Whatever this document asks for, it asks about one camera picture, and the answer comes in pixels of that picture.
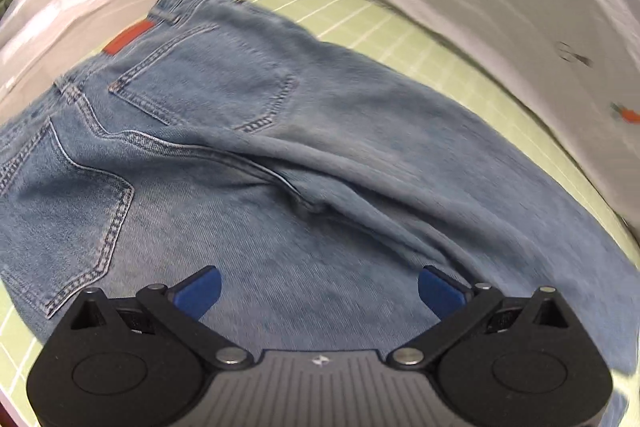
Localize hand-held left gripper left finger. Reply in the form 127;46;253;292
70;265;253;365

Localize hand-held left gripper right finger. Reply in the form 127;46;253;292
387;265;571;368

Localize blue denim jeans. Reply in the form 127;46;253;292
0;0;640;427

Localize clear plastic sheet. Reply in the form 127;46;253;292
0;0;251;122

